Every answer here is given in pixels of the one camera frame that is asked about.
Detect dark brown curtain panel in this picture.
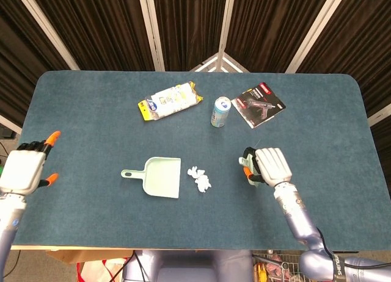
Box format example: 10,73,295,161
0,0,73,120
152,0,228,71
224,0,332,74
29,0,155,71
298,0,391,161

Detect brown cardboard box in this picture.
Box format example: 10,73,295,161
45,248,135,266

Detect silver robot torso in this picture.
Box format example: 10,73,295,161
122,250,254,282

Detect red and white bag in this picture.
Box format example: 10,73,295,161
76,257,131,282

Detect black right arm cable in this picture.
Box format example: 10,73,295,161
316,228,337,264

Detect white screen frame post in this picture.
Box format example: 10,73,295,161
285,0,346,74
137,0,166,71
13,0,81,71
218,0,238,54

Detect white triangular screen foot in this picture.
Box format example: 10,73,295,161
189,51,252,73

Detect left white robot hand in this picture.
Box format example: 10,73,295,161
0,131,61,195

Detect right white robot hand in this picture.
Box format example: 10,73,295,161
243,146,293,187

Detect mint green plastic dustpan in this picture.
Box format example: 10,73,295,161
120,157,182,200

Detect mint green hand brush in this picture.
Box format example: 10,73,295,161
238,153,263,188

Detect light blue drink can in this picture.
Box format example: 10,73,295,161
210,96,232,129

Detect blue felt table cover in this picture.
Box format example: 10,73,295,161
10,70,386,252

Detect white screen base bar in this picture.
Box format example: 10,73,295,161
0,114,23,136
368,104,391,128

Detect plastic pack of white rolls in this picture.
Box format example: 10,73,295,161
137,81,205,122

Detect glue gun package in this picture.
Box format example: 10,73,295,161
231,82,287,129

